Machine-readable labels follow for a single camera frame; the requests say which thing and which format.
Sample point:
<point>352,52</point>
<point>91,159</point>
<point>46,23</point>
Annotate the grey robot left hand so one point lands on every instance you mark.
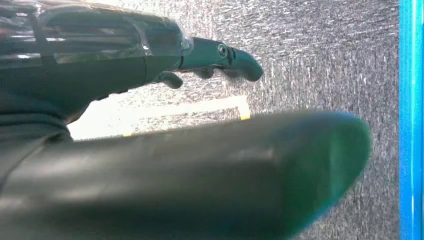
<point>82,49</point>

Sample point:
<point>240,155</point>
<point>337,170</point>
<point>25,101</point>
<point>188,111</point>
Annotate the blue metal shelf rack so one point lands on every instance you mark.
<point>410,119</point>

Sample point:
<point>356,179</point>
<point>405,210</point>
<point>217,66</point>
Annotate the yellow floor tape square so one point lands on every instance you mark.
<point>198,106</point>

